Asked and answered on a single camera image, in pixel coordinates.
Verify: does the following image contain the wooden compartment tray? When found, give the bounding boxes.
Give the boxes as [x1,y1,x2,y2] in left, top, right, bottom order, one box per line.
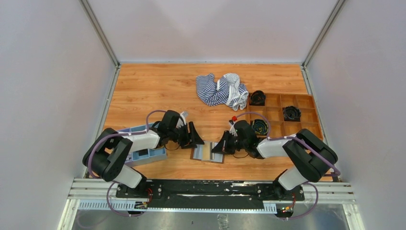
[245,91,323,139]

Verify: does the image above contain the black coiled belt top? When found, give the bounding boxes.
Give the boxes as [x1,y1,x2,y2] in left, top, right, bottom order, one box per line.
[249,90,266,106]

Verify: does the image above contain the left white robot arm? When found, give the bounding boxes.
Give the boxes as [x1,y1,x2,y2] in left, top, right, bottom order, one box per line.
[82,110,204,198]

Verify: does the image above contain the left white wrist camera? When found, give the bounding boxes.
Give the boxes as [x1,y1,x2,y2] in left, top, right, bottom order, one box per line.
[176,111,189,128]

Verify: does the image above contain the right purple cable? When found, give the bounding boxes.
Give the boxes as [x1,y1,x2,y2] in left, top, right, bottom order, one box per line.
[230,112,341,221]

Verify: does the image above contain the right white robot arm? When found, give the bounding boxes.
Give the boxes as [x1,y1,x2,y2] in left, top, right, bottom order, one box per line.
[211,120,338,200]

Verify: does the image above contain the blue striped cloth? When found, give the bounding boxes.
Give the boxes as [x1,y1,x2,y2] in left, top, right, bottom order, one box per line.
[196,73,249,111]

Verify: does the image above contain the blue plastic organizer box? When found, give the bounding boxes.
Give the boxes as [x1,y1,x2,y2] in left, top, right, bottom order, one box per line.
[117,123,167,168]

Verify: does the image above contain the black coiled belt right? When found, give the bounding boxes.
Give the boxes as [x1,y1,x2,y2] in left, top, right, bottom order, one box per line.
[282,106,302,122]

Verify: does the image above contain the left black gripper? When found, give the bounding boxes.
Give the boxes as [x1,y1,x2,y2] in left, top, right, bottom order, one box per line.
[168,122,204,149]

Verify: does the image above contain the brown leather card holder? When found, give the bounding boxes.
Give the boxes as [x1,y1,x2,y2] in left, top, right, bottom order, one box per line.
[190,141,224,164]

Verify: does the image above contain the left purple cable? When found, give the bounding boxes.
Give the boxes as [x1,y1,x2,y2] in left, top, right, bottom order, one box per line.
[87,110,169,218]

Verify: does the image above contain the dark patterned coiled belt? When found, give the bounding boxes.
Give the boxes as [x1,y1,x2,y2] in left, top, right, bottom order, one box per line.
[250,119,269,136]

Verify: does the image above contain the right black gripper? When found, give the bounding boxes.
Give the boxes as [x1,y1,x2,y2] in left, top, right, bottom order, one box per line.
[212,130,248,155]

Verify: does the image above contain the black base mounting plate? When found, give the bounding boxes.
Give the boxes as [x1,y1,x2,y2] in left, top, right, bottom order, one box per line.
[115,179,305,209]

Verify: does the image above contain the black coiled belt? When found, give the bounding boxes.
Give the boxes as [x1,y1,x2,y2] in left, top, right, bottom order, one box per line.
[282,106,302,122]
[249,90,266,106]

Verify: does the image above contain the purple cable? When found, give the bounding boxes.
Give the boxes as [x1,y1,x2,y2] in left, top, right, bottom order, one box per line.
[87,110,169,218]
[230,112,341,221]

